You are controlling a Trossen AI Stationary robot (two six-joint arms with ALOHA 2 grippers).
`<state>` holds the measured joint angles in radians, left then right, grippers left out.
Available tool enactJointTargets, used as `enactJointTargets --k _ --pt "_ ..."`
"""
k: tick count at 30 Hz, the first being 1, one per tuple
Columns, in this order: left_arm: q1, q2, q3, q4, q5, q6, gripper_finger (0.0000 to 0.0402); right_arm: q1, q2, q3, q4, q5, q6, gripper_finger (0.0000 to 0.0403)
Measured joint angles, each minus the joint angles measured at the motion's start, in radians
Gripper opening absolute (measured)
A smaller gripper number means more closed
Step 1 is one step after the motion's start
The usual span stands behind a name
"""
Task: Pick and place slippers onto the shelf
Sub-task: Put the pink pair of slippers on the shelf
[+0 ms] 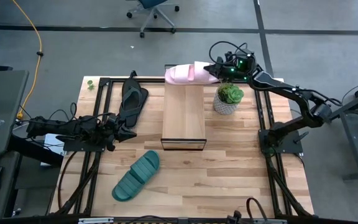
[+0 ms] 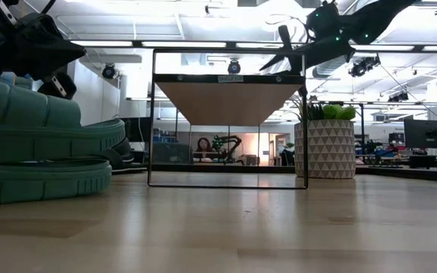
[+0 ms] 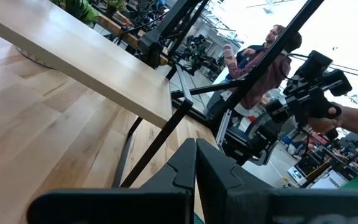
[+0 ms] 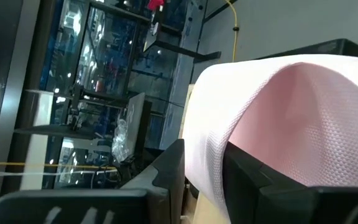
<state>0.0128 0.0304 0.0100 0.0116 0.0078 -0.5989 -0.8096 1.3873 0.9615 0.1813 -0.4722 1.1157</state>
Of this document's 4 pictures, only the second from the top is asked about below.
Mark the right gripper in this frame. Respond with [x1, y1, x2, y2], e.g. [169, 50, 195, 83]
[259, 0, 354, 72]

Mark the teal slipper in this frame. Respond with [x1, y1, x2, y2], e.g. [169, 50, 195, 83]
[0, 77, 127, 207]

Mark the black sandal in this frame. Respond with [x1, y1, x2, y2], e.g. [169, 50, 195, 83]
[99, 136, 148, 174]

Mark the succulent in patterned pot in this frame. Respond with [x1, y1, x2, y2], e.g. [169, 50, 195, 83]
[292, 94, 357, 180]

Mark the person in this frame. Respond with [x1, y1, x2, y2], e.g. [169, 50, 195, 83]
[194, 136, 215, 164]

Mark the black monitor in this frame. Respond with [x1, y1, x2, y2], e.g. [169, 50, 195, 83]
[403, 118, 437, 151]

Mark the black ceiling camera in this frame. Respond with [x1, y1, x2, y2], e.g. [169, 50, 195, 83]
[101, 63, 118, 80]
[348, 55, 382, 78]
[227, 59, 242, 75]

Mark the wooden shelf black frame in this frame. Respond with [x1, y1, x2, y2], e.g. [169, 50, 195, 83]
[147, 47, 310, 190]

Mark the black aluminium table frame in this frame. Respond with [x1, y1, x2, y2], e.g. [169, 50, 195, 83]
[112, 162, 437, 184]

